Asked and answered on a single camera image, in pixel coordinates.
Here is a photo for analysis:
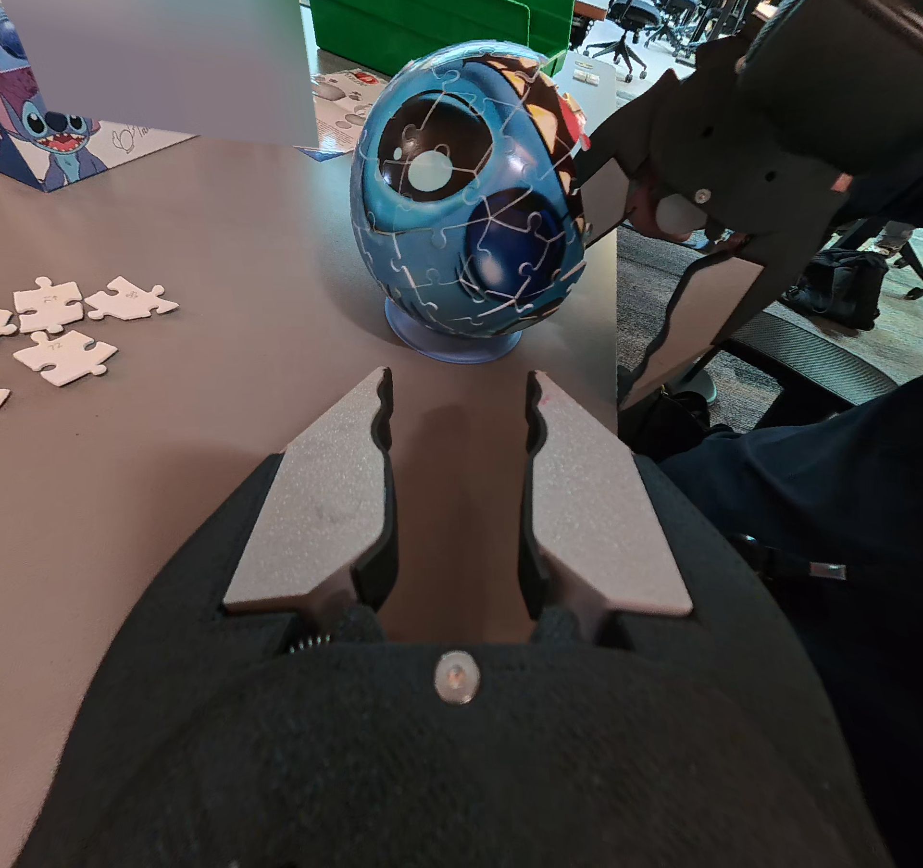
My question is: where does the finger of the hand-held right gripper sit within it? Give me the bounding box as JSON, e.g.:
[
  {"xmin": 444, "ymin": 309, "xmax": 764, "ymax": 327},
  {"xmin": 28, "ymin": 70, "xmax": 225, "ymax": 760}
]
[
  {"xmin": 619, "ymin": 251, "xmax": 763, "ymax": 412},
  {"xmin": 581, "ymin": 156, "xmax": 640, "ymax": 232}
]

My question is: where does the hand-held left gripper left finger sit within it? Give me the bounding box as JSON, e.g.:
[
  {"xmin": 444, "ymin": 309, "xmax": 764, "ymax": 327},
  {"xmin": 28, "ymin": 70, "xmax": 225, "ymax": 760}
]
[{"xmin": 224, "ymin": 369, "xmax": 399, "ymax": 614}]

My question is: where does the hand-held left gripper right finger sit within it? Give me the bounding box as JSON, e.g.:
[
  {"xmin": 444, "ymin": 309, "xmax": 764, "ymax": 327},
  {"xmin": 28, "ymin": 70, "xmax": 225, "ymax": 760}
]
[{"xmin": 519, "ymin": 371, "xmax": 693, "ymax": 642}]

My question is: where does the blue cartoon puzzle ball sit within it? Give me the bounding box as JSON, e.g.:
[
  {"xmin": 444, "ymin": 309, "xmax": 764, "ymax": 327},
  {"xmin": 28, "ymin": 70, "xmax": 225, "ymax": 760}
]
[{"xmin": 349, "ymin": 41, "xmax": 594, "ymax": 328}]

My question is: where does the cartoon printed puzzle box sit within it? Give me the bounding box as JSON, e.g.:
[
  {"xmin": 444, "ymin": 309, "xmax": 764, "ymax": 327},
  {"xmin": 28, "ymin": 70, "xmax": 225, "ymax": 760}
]
[{"xmin": 0, "ymin": 3, "xmax": 197, "ymax": 194}]

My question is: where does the black bag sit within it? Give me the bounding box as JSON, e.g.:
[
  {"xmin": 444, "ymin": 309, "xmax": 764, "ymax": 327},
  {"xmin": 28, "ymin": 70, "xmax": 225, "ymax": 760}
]
[{"xmin": 619, "ymin": 385, "xmax": 731, "ymax": 461}]

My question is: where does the black backpack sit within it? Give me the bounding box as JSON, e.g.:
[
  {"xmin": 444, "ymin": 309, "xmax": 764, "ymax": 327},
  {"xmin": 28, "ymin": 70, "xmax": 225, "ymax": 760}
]
[{"xmin": 782, "ymin": 248, "xmax": 890, "ymax": 332}]

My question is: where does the black office chair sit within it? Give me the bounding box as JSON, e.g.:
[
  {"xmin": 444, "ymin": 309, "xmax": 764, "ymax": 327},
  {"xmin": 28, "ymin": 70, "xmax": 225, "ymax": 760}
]
[{"xmin": 584, "ymin": 0, "xmax": 675, "ymax": 83}]

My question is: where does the green plastic bin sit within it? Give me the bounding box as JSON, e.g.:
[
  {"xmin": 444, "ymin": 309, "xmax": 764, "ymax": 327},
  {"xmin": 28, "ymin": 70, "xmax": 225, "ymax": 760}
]
[{"xmin": 298, "ymin": 0, "xmax": 576, "ymax": 81}]

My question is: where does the white instruction leaflet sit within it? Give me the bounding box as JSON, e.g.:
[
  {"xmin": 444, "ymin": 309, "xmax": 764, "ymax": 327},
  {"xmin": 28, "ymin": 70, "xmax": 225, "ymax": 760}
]
[{"xmin": 298, "ymin": 69, "xmax": 392, "ymax": 164}]

